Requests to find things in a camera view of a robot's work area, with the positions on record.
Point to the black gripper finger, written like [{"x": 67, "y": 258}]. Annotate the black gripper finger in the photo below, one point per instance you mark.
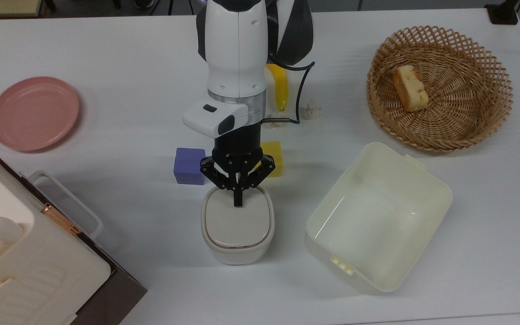
[
  {"x": 260, "y": 174},
  {"x": 217, "y": 174}
]

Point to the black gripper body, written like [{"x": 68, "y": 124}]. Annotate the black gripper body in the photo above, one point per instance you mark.
[{"x": 238, "y": 146}]

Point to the beige trash can lid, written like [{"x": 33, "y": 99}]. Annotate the beige trash can lid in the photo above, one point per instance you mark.
[{"x": 237, "y": 225}]

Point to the white desktop trash can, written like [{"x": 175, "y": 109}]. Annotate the white desktop trash can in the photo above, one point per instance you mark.
[{"x": 237, "y": 253}]

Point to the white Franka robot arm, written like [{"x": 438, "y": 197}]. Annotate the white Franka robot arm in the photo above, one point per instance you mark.
[{"x": 237, "y": 54}]

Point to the yellow foam cube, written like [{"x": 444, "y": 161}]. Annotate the yellow foam cube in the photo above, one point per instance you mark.
[{"x": 274, "y": 151}]

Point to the purple foam cube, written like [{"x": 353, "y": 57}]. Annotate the purple foam cube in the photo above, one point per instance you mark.
[{"x": 188, "y": 166}]

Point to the yellow banana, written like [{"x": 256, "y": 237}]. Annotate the yellow banana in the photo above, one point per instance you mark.
[{"x": 280, "y": 88}]

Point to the cream plastic bin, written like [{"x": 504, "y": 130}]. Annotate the cream plastic bin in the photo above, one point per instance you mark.
[{"x": 377, "y": 221}]

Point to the slice of sponge cake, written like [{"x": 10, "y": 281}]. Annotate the slice of sponge cake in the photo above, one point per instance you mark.
[{"x": 410, "y": 88}]

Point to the pink round plate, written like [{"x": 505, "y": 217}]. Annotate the pink round plate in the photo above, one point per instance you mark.
[{"x": 34, "y": 113}]

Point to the woven wicker basket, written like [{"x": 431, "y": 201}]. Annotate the woven wicker basket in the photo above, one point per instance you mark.
[{"x": 463, "y": 117}]

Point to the white toy appliance box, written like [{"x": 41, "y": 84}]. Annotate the white toy appliance box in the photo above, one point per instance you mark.
[{"x": 30, "y": 275}]

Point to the wooden desk edge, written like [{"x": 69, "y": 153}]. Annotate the wooden desk edge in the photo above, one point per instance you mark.
[{"x": 5, "y": 7}]

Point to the black table clamp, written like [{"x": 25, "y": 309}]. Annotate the black table clamp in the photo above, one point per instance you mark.
[{"x": 503, "y": 13}]

